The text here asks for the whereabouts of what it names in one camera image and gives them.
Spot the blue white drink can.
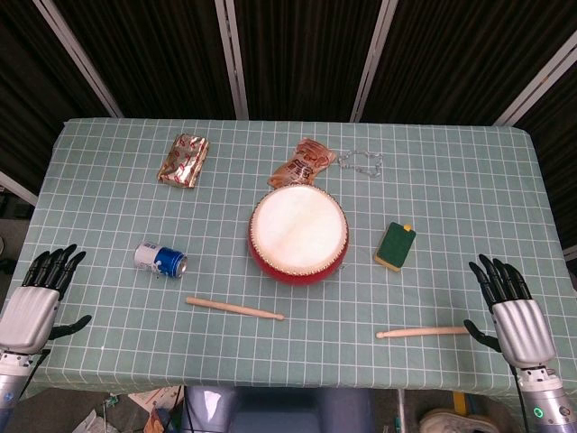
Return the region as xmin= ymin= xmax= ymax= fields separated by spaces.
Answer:
xmin=133 ymin=240 xmax=188 ymax=281

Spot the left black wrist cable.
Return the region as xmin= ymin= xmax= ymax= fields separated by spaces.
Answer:
xmin=20 ymin=349 xmax=51 ymax=393

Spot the gold red snack wrapper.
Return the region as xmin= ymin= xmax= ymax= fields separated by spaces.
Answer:
xmin=156 ymin=133 xmax=212 ymax=190

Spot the white printed paper sheet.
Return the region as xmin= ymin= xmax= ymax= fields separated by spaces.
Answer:
xmin=128 ymin=386 xmax=184 ymax=414

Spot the orange snack bag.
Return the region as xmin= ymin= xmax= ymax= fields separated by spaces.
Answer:
xmin=266 ymin=137 xmax=338 ymax=190

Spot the white table leg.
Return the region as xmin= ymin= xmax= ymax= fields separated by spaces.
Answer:
xmin=394 ymin=389 xmax=408 ymax=433

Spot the blue-grey robot torso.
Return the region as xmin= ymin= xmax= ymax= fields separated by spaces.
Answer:
xmin=182 ymin=385 xmax=375 ymax=433

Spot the green checked tablecloth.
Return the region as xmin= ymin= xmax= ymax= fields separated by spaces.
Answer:
xmin=0 ymin=117 xmax=577 ymax=399

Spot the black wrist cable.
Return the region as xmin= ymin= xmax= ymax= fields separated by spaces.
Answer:
xmin=20 ymin=349 xmax=51 ymax=393
xmin=508 ymin=364 xmax=532 ymax=433

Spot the orange printed box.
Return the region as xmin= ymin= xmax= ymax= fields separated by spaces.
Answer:
xmin=146 ymin=403 xmax=175 ymax=433

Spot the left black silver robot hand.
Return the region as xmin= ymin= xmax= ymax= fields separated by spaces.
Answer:
xmin=0 ymin=243 xmax=93 ymax=355

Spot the wooden drumstick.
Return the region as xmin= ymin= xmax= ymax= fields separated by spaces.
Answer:
xmin=186 ymin=296 xmax=286 ymax=321
xmin=375 ymin=326 xmax=470 ymax=340

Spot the white partition post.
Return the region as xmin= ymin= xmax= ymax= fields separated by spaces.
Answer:
xmin=349 ymin=0 xmax=398 ymax=123
xmin=214 ymin=0 xmax=250 ymax=121
xmin=33 ymin=0 xmax=124 ymax=119
xmin=493 ymin=33 xmax=577 ymax=126

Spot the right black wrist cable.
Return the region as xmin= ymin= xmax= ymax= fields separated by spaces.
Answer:
xmin=508 ymin=364 xmax=532 ymax=433

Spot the crumpled white paper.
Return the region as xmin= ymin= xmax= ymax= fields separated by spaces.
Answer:
xmin=71 ymin=408 xmax=112 ymax=433

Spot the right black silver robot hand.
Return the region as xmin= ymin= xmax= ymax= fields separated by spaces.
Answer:
xmin=463 ymin=253 xmax=556 ymax=367

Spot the silver metal chain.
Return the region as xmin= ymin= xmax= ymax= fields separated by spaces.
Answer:
xmin=336 ymin=150 xmax=385 ymax=180

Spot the red drum white skin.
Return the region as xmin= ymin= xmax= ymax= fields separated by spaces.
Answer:
xmin=247 ymin=184 xmax=351 ymax=288

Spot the green yellow sponge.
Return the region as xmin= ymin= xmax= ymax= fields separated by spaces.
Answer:
xmin=372 ymin=221 xmax=417 ymax=273

